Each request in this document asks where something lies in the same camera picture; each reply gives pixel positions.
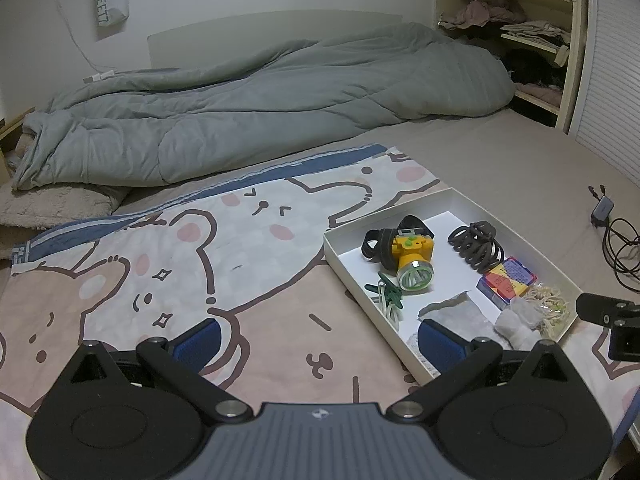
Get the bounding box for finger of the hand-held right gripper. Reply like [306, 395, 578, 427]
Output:
[574, 291, 640, 331]
[606, 326, 640, 362]

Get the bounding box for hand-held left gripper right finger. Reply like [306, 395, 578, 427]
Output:
[389, 319, 572, 422]

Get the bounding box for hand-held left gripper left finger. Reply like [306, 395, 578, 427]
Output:
[65, 317, 254, 422]

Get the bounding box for grey foil packet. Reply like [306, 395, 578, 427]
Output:
[406, 291, 502, 362]

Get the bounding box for bag of rubber bands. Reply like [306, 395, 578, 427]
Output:
[521, 284, 577, 339]

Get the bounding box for pale green plastic clip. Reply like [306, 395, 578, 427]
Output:
[372, 294, 404, 332]

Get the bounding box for white plastic packet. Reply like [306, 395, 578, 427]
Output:
[493, 299, 544, 352]

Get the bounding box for colourful card box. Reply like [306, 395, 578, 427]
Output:
[475, 256, 539, 312]

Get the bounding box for yellow headlamp with strap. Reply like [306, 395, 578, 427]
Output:
[361, 214, 437, 292]

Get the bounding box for white cardboard box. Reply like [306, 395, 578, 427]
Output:
[322, 186, 587, 387]

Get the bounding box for bear printed blanket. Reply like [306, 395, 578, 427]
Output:
[0, 142, 640, 461]

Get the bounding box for black charger adapter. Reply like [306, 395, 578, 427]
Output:
[589, 196, 617, 229]

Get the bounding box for beige bed sheet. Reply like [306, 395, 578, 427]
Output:
[0, 109, 640, 311]

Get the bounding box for beige fuzzy blanket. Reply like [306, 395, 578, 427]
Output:
[0, 135, 129, 261]

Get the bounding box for cream louvered wardrobe door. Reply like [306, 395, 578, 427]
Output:
[567, 0, 640, 192]

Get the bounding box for cream open shelf unit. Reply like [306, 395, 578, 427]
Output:
[431, 0, 590, 134]

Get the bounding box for dark clothes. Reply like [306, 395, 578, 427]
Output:
[501, 46, 568, 92]

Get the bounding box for grey comforter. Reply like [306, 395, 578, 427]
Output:
[12, 21, 517, 192]

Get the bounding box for beige folded clothes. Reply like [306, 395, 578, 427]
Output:
[499, 19, 572, 53]

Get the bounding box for wooden bedside shelf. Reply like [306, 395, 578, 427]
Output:
[0, 106, 38, 182]

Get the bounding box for pink clothes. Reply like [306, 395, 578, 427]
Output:
[440, 0, 527, 32]

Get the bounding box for white wall cable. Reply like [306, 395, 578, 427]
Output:
[41, 0, 119, 84]

